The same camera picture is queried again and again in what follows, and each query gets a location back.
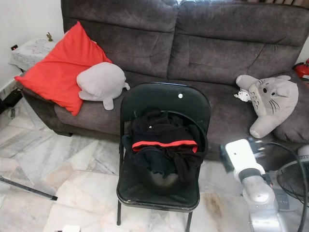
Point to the black garment red stripe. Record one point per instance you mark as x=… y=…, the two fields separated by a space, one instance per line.
x=166 y=128

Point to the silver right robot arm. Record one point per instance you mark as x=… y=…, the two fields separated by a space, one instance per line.
x=260 y=193

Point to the small white plush toy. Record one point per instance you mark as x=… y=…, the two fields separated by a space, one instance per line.
x=241 y=95

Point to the black standing fan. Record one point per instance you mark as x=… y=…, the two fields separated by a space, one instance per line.
x=294 y=183

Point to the grey Totoro plush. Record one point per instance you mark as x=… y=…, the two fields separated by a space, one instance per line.
x=273 y=101

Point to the black bag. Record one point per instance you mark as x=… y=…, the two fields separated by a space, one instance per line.
x=9 y=100

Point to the black folding chair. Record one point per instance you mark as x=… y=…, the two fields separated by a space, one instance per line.
x=149 y=99

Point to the dark grey fabric sofa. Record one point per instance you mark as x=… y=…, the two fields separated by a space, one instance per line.
x=212 y=53

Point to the red canister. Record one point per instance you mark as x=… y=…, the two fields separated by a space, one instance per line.
x=301 y=70

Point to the grey seal plush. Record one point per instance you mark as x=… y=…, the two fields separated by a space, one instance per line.
x=101 y=82

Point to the side table lace cloth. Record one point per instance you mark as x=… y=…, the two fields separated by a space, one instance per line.
x=34 y=50

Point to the red square cushion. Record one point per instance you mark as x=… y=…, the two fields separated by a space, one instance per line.
x=58 y=72

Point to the small brass figurine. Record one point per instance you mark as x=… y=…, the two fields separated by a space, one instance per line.
x=49 y=37

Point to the black wall socket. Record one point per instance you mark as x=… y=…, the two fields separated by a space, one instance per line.
x=14 y=47

